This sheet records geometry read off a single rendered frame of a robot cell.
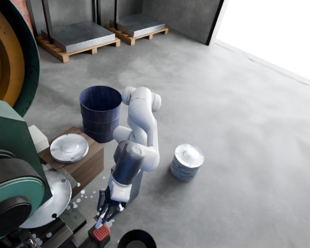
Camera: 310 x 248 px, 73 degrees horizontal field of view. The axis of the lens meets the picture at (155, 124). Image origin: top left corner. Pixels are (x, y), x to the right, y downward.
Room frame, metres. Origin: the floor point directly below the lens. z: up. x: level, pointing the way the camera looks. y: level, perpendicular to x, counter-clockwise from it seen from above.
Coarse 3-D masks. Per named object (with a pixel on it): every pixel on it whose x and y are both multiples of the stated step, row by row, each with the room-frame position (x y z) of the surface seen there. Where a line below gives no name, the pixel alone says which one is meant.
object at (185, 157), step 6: (186, 144) 1.48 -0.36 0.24; (180, 150) 1.38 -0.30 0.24; (186, 150) 1.39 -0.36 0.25; (192, 150) 1.42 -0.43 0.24; (198, 150) 1.43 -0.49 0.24; (180, 156) 1.30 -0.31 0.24; (186, 156) 1.31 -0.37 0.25; (192, 156) 1.33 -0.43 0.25; (198, 156) 1.35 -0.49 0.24; (180, 162) 1.23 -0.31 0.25; (186, 162) 1.25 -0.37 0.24; (192, 162) 1.26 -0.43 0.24; (198, 162) 1.28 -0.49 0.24
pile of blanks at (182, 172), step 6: (174, 156) 1.31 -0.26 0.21; (174, 162) 1.29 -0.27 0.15; (174, 168) 1.25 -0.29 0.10; (180, 168) 1.22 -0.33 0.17; (186, 168) 1.20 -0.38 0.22; (192, 168) 1.21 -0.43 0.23; (198, 168) 1.24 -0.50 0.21; (174, 174) 1.24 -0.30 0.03; (180, 174) 1.21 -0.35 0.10; (186, 174) 1.20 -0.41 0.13; (192, 174) 1.22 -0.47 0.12; (180, 180) 1.20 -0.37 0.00; (186, 180) 1.20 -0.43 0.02
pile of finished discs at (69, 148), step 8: (64, 136) 1.13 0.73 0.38; (72, 136) 1.14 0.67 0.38; (80, 136) 1.16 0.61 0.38; (56, 144) 1.03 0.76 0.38; (64, 144) 1.04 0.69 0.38; (72, 144) 1.06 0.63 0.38; (80, 144) 1.08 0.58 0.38; (56, 152) 0.95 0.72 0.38; (64, 152) 0.97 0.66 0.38; (72, 152) 0.99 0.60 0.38; (80, 152) 1.00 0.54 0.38; (64, 160) 0.90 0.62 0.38; (72, 160) 0.92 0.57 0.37
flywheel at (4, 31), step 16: (0, 16) 0.75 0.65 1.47; (0, 32) 0.74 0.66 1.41; (0, 48) 0.74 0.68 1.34; (16, 48) 0.77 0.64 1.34; (0, 64) 0.73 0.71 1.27; (16, 64) 0.75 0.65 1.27; (0, 80) 0.71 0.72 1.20; (16, 80) 0.74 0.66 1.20; (0, 96) 0.68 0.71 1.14; (16, 96) 0.72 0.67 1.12
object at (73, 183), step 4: (60, 172) 0.57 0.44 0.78; (64, 172) 0.58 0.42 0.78; (64, 176) 0.55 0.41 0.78; (68, 176) 0.56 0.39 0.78; (64, 180) 0.53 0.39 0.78; (68, 180) 0.54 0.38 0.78; (72, 180) 0.54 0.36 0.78; (72, 184) 0.52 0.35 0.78; (76, 184) 0.52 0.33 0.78; (72, 188) 0.50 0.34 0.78
